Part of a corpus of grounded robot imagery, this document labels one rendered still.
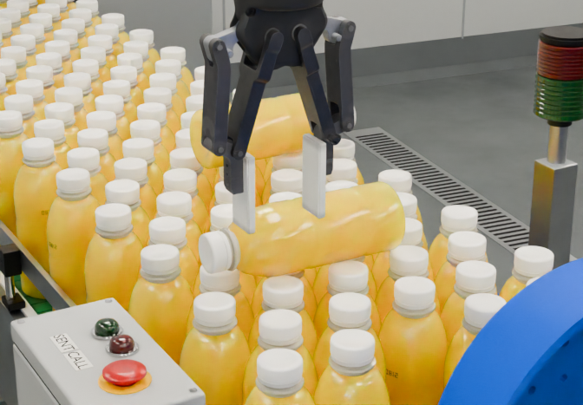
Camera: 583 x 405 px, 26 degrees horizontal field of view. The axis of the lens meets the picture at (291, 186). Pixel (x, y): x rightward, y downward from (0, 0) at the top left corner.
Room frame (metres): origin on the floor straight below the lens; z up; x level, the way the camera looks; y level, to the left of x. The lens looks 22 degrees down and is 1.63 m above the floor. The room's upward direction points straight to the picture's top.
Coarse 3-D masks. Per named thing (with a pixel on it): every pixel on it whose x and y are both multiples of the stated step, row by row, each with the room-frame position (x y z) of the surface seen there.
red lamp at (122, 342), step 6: (114, 336) 0.96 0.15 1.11; (120, 336) 0.96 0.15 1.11; (126, 336) 0.96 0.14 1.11; (114, 342) 0.95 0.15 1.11; (120, 342) 0.95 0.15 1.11; (126, 342) 0.95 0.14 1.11; (132, 342) 0.96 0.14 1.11; (114, 348) 0.95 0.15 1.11; (120, 348) 0.95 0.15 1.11; (126, 348) 0.95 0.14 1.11; (132, 348) 0.95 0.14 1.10
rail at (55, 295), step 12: (0, 228) 1.50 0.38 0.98; (0, 240) 1.51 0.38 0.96; (12, 240) 1.46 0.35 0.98; (24, 252) 1.42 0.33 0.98; (24, 264) 1.42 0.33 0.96; (36, 264) 1.39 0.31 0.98; (36, 276) 1.38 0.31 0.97; (48, 276) 1.35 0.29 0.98; (48, 288) 1.34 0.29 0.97; (60, 288) 1.32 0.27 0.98; (48, 300) 1.35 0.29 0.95; (60, 300) 1.31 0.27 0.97
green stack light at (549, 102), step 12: (540, 84) 1.41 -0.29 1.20; (552, 84) 1.40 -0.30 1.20; (564, 84) 1.39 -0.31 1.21; (576, 84) 1.39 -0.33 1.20; (540, 96) 1.41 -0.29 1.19; (552, 96) 1.40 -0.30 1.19; (564, 96) 1.39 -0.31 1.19; (576, 96) 1.39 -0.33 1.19; (540, 108) 1.41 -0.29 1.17; (552, 108) 1.40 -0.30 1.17; (564, 108) 1.39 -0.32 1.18; (576, 108) 1.39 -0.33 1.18; (552, 120) 1.40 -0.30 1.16; (564, 120) 1.39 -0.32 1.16; (576, 120) 1.39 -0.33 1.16
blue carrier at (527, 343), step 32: (544, 288) 0.82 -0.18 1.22; (576, 288) 0.81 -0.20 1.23; (512, 320) 0.81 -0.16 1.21; (544, 320) 0.79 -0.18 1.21; (576, 320) 0.78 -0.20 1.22; (480, 352) 0.80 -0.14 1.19; (512, 352) 0.78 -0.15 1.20; (544, 352) 0.77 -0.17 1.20; (576, 352) 0.85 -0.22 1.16; (448, 384) 0.80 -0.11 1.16; (480, 384) 0.78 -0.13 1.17; (512, 384) 0.76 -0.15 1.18; (544, 384) 0.84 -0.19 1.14; (576, 384) 0.85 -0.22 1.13
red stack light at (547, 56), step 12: (540, 48) 1.42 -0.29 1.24; (552, 48) 1.40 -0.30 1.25; (564, 48) 1.39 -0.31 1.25; (576, 48) 1.39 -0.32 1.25; (540, 60) 1.41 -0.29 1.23; (552, 60) 1.40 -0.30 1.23; (564, 60) 1.39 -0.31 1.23; (576, 60) 1.39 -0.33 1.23; (540, 72) 1.41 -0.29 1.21; (552, 72) 1.40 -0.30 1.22; (564, 72) 1.39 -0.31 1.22; (576, 72) 1.39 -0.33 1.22
